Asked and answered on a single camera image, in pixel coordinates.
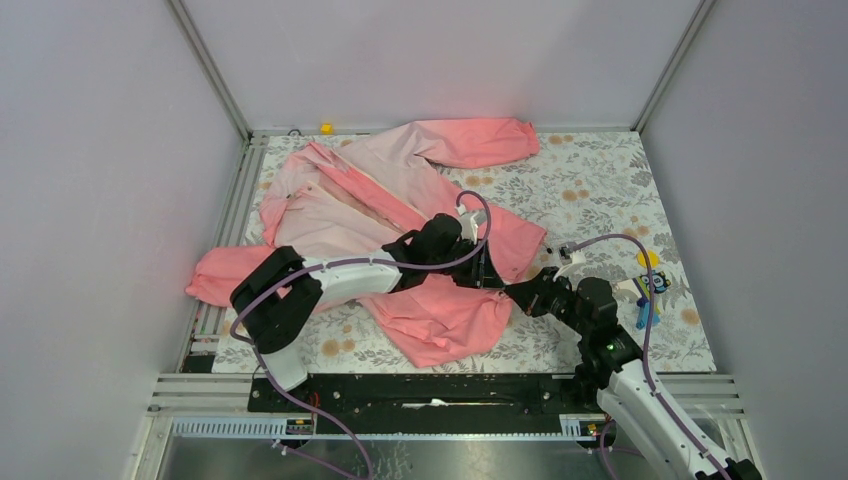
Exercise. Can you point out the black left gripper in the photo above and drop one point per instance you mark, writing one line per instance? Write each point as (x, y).
(481, 273)

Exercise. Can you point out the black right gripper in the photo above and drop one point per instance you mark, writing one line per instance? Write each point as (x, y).
(532, 295)

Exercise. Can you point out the pink zip-up jacket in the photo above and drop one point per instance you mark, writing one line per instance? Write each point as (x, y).
(351, 197)

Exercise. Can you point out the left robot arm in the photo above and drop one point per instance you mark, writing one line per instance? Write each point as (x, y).
(274, 301)

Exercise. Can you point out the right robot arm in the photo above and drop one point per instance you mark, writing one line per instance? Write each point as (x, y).
(614, 371)

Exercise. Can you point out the floral patterned table mat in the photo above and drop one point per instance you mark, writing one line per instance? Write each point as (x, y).
(579, 186)

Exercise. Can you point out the yellow round disc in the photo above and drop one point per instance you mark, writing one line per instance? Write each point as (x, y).
(649, 259)

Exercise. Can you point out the cartoon sticker toy block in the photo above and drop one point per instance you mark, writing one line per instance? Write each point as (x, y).
(644, 291)

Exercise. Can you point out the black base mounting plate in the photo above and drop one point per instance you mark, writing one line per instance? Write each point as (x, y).
(456, 396)

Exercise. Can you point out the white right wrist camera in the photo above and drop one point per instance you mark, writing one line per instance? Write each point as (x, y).
(571, 259)

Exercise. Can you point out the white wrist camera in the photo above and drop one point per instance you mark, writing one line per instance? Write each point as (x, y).
(470, 222)
(571, 259)

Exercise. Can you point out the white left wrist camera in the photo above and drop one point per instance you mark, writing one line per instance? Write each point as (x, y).
(470, 222)

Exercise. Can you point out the grey slotted cable duct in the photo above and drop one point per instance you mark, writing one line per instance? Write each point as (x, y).
(384, 427)

